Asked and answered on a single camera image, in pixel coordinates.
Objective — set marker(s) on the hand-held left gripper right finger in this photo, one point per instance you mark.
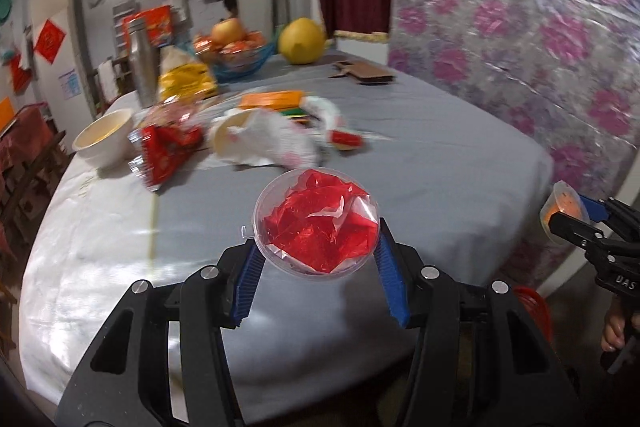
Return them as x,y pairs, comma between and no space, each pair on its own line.
395,287

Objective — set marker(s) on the blue glass fruit bowl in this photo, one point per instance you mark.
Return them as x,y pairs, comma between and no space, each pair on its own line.
240,62

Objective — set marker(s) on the person's right hand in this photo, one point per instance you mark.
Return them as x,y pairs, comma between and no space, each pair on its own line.
614,332

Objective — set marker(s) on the wrapped orange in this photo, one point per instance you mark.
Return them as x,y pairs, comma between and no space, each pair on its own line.
255,39
202,43

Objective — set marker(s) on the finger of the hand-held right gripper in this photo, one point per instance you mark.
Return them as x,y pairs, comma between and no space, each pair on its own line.
595,209
575,232

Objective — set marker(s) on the clear cup with red foil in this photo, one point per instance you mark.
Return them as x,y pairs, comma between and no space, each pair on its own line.
317,227

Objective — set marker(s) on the floral mattress in plastic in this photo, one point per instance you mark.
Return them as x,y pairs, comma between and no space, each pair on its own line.
515,57

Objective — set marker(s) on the white bowl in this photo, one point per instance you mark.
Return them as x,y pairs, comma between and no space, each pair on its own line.
105,137

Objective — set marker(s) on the red lace table cover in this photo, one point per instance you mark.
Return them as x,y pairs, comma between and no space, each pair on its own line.
20,137

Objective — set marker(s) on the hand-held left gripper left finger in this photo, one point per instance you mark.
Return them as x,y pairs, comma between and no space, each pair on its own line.
245,287

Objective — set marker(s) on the flat orange box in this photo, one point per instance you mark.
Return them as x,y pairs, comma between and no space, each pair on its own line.
272,99

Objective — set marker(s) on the red snack bag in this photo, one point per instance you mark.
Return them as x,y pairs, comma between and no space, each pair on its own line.
165,152

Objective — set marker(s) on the small orange plastic cup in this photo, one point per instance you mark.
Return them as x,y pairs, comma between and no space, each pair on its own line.
562,204

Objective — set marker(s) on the white refrigerator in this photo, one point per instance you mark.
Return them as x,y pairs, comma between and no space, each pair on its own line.
55,82

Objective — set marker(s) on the red orange gift box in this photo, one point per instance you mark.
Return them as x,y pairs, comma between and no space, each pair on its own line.
152,27

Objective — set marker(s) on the white plastic bag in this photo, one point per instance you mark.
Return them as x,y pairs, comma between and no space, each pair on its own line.
270,142

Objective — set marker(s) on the grey tablecloth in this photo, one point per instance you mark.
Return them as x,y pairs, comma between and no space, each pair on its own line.
425,167

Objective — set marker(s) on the yellow pomelo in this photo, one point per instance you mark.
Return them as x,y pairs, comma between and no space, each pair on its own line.
301,41

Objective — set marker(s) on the yellow tissue pack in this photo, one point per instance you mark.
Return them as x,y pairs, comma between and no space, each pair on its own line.
187,79

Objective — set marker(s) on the steel thermos flask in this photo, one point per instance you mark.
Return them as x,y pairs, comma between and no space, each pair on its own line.
141,57

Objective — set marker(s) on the green basin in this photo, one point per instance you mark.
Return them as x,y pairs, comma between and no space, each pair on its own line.
2,7

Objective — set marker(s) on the red diamond poster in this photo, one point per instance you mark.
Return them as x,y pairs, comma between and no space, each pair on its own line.
50,41

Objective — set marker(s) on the apple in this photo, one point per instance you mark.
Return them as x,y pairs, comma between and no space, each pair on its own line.
227,31

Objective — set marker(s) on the white red snack wrapper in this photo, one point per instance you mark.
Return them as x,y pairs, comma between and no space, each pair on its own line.
332,122

